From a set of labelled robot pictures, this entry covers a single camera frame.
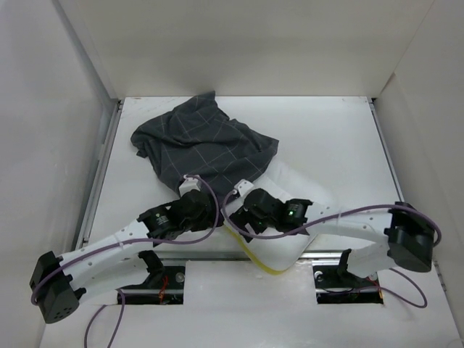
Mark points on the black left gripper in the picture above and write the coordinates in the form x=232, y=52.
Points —
x=209, y=218

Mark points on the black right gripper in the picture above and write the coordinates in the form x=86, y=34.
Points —
x=241, y=217

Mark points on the white pillow with yellow piping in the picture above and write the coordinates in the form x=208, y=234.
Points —
x=284, y=183

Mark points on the dark grey checked pillowcase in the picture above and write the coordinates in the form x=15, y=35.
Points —
x=198, y=138

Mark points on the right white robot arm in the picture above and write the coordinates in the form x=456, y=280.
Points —
x=397, y=234

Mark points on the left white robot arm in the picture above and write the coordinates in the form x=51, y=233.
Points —
x=59, y=284

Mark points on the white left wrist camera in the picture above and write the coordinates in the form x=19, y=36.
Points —
x=190, y=183

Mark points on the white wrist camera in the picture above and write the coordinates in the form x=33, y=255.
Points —
x=243, y=187
x=190, y=183

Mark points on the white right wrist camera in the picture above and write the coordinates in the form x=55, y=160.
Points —
x=243, y=187

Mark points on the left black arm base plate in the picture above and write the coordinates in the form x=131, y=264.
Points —
x=165, y=289

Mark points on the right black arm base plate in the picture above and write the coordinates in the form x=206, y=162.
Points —
x=334, y=288

